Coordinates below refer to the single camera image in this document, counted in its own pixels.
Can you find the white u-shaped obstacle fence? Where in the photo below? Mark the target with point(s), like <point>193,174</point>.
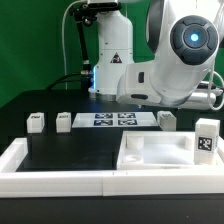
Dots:
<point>14,184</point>

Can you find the white square table top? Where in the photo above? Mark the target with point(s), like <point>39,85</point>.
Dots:
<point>145,150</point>

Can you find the white marker tag sheet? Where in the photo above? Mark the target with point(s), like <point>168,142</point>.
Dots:
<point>114,119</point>

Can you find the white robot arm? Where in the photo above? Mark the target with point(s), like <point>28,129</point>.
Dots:
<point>183,35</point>

